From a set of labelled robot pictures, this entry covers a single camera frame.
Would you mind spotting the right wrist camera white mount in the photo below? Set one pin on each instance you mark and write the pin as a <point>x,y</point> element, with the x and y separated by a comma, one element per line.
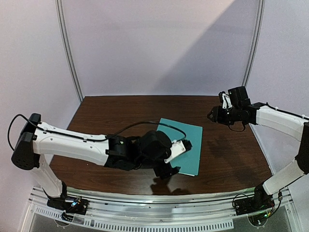
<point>225,101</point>

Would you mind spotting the teal file folder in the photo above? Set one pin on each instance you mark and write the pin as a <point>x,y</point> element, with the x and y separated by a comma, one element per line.
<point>190,160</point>

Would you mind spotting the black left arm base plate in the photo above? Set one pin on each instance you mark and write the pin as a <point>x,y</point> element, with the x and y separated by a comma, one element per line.
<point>73,205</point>

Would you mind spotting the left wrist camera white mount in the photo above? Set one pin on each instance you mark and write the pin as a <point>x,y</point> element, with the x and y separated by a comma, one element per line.
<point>178,147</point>

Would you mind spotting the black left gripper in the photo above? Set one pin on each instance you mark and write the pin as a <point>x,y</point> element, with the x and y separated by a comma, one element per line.
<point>167,171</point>

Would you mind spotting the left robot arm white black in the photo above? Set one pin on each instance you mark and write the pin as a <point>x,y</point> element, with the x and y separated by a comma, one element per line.
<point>39,138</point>

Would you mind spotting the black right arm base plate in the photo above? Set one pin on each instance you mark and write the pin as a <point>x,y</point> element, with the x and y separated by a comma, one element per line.
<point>244,204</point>

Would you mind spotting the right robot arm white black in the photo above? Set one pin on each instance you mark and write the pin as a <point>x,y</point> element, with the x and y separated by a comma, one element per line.
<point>236,106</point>

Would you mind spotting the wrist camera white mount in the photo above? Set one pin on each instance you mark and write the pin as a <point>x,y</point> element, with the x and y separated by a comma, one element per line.
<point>178,147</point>
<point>225,101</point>

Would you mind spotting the aluminium wall post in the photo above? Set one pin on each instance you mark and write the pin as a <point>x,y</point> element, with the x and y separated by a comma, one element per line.
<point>67,49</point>
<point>254,43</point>

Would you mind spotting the left aluminium wall post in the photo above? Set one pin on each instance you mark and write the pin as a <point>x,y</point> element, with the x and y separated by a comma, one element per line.
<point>67,49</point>

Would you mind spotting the right aluminium wall post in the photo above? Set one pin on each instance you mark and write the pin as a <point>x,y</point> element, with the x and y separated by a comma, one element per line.
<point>254,43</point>

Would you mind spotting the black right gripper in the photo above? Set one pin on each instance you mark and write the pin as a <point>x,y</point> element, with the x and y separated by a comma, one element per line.
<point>216,115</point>

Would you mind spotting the aluminium front rail frame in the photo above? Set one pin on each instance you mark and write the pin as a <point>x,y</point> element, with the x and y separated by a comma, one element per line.
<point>112,212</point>

